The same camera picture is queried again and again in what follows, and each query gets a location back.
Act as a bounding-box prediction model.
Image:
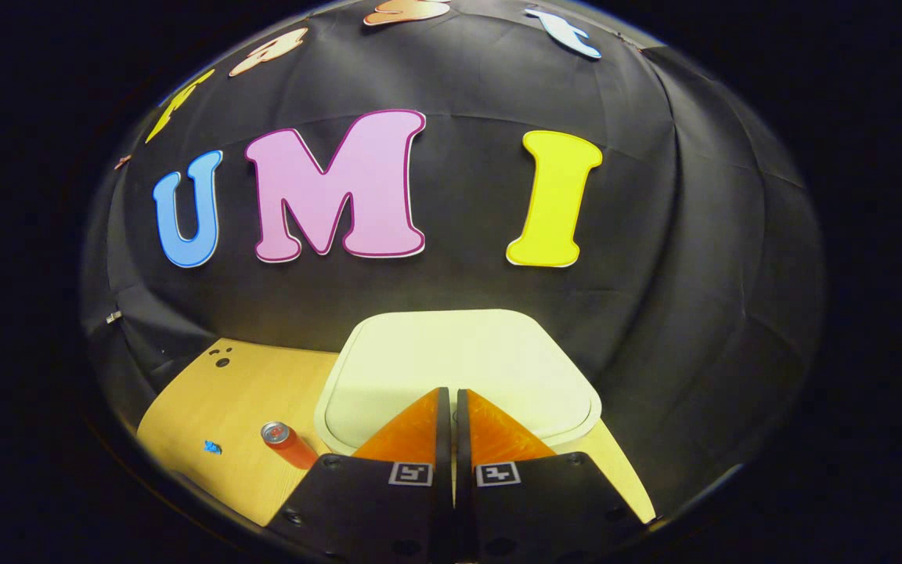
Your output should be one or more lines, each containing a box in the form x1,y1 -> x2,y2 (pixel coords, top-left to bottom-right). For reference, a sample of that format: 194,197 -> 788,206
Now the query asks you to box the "orange pop can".
261,421 -> 319,471

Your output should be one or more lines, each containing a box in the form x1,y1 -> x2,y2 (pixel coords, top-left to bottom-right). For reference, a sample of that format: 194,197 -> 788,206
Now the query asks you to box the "black backdrop cloth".
79,0 -> 826,518

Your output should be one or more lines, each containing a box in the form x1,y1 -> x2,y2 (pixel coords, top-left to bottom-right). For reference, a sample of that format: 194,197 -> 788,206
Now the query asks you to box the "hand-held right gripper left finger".
263,387 -> 456,564

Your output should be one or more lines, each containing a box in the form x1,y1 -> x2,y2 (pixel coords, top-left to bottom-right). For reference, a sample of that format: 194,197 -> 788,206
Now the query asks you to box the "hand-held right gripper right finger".
455,389 -> 657,564

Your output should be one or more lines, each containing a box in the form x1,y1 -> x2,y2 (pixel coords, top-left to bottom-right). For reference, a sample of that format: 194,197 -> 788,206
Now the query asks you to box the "pale green desktop garbage bin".
314,309 -> 603,457

